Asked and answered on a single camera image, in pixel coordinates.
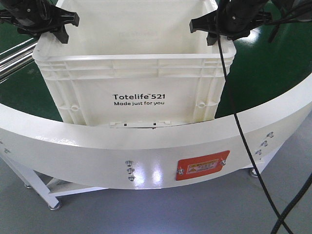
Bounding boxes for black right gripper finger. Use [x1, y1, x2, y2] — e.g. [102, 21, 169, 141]
[189, 13, 218, 34]
[206, 33, 219, 46]

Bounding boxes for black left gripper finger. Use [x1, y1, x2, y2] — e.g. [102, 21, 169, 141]
[57, 7, 79, 27]
[50, 25, 69, 44]

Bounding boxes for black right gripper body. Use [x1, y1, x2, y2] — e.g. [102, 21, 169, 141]
[216, 0, 273, 40]

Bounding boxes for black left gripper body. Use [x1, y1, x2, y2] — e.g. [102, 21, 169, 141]
[0, 0, 57, 36]

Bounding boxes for white plastic tote box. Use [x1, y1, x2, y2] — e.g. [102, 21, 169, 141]
[33, 0, 236, 128]

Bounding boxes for steel conveyor rollers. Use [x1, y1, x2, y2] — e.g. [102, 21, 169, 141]
[0, 39, 38, 82]

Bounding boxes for white round conveyor table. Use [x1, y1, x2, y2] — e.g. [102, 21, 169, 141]
[0, 23, 312, 210]

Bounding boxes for red warning plate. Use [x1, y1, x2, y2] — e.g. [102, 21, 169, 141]
[175, 150, 230, 181]

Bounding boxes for black cable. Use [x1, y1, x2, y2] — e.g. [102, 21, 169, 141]
[215, 9, 293, 234]
[267, 4, 312, 234]

